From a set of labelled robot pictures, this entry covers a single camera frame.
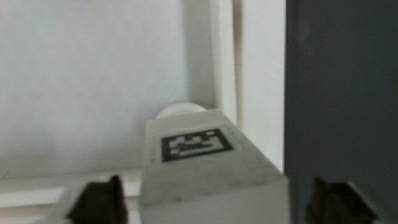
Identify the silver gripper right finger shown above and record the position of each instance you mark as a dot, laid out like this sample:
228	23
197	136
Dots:
343	205

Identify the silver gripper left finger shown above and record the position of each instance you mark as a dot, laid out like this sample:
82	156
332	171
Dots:
92	203

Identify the white table leg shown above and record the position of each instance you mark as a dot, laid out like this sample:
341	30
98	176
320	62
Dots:
212	184

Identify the white square table top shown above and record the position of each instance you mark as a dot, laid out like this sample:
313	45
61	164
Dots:
103	59

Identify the white right obstacle wall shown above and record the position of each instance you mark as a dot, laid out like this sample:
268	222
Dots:
263	41

